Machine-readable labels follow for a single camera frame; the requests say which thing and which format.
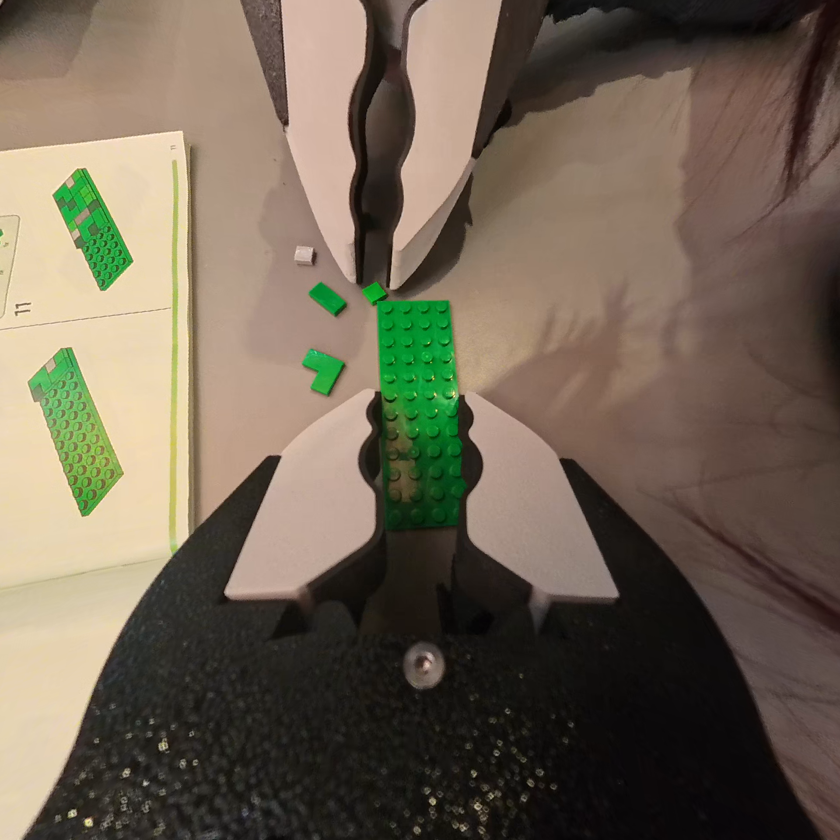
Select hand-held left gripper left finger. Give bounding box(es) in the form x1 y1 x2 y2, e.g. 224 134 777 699
223 388 388 635

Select green corner shaped tile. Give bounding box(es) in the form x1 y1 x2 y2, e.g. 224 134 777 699
302 348 347 396

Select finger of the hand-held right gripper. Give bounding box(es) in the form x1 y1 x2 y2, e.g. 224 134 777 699
387 0 506 291
273 0 378 286

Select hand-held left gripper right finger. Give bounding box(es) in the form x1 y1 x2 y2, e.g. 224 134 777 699
454 390 622 636

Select large green studded plate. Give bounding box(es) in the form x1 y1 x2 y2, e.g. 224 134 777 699
375 298 468 531

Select pale green instruction booklet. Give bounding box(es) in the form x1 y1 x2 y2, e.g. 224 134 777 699
0 130 194 590

